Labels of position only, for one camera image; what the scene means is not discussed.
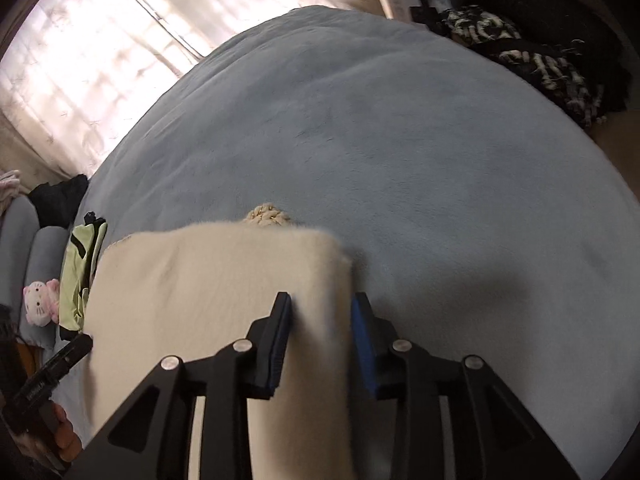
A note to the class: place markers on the white sheer curtain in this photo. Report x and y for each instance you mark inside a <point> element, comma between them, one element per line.
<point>100,35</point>

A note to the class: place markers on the green garment with black trim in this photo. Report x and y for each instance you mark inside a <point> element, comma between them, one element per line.
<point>80,270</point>

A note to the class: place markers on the person's left hand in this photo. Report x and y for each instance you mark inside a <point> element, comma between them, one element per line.
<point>67,435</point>

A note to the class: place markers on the pink plush toy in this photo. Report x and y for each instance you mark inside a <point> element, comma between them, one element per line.
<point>40,302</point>

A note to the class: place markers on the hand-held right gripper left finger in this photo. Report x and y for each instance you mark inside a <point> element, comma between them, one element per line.
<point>280,340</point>

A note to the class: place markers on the grey-blue bolster pillow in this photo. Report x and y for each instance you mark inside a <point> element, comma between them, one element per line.
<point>45,255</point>

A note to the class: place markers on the large grey-blue pillow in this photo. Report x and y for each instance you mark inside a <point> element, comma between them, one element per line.
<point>15,250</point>

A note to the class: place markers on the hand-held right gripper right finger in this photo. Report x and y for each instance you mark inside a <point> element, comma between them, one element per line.
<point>362,345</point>

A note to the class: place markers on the cream fluffy sweater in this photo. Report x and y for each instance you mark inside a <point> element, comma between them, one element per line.
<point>200,280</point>

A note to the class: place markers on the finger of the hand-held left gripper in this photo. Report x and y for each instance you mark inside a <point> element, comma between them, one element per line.
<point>67,355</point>

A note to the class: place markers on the black white patterned cloth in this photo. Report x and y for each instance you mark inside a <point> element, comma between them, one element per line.
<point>540,60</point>

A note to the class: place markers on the pink cloth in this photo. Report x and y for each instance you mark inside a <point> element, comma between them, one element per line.
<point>10,185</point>

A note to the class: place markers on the blue bed blanket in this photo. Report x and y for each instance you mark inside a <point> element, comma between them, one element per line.
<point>400,160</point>

